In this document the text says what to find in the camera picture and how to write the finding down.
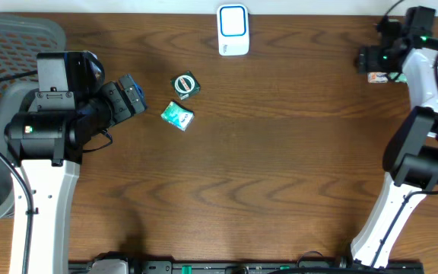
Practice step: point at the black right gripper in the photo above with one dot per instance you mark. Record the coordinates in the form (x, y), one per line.
(368, 57)

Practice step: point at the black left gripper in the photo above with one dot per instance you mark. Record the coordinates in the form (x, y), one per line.
(119, 102)

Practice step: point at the orange small snack box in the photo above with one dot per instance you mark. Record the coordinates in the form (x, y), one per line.
(377, 77)

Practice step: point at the teal long snack packet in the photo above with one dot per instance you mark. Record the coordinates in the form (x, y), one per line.
(400, 77)

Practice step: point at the teal small snack packet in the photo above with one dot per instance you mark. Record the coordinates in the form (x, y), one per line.
(177, 116)

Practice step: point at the dark green round-label box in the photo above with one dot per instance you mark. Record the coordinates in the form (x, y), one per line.
(185, 85)

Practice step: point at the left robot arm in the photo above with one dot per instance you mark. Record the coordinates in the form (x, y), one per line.
(72, 104)

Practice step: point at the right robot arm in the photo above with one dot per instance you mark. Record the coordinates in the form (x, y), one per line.
(410, 161)

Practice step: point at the white barcode scanner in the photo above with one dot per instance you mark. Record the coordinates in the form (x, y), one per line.
(233, 30)

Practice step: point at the black plastic mesh basket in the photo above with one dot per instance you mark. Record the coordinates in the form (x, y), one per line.
(21, 39)

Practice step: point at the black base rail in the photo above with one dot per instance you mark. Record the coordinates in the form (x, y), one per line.
(311, 262)

